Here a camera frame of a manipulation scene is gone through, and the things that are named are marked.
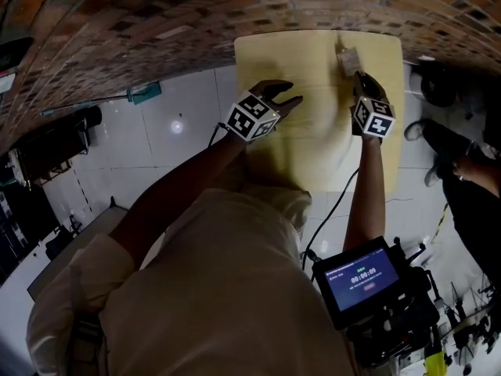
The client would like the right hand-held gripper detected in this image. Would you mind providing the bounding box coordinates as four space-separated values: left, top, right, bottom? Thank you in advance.
349 70 397 138

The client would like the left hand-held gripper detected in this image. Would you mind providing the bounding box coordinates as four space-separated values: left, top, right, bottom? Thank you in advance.
225 79 305 145

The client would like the clear card holder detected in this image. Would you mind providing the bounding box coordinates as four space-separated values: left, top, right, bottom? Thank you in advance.
336 47 364 79

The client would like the pale card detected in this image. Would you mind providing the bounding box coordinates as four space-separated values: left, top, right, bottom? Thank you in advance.
339 51 361 74

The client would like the person's left forearm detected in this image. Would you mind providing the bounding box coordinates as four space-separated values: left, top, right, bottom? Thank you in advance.
107 134 248 268

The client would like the person's right forearm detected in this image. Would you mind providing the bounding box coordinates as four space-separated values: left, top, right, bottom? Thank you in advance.
342 134 387 253

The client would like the black round stool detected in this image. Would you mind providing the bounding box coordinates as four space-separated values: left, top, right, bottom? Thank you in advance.
419 57 473 108

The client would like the teal floor mop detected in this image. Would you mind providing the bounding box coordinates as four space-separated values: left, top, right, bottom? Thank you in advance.
40 81 163 118

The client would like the black monitor with lit screen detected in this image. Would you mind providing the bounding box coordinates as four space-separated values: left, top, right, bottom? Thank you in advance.
312 236 411 331

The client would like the person's beige shirt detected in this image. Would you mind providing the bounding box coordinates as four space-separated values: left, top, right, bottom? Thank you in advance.
25 182 355 376

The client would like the black equipment cart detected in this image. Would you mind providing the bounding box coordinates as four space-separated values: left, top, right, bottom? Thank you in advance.
15 106 103 187

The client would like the black monitor mounting rig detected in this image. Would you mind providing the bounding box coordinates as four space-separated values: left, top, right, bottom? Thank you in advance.
344 236 445 370

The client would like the black tripod stand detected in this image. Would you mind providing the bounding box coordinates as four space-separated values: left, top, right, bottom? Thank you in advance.
448 276 501 366

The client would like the black office chair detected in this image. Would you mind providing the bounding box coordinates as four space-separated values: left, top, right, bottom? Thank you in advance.
44 214 84 262

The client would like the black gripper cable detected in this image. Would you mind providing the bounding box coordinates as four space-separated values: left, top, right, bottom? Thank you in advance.
300 167 361 273

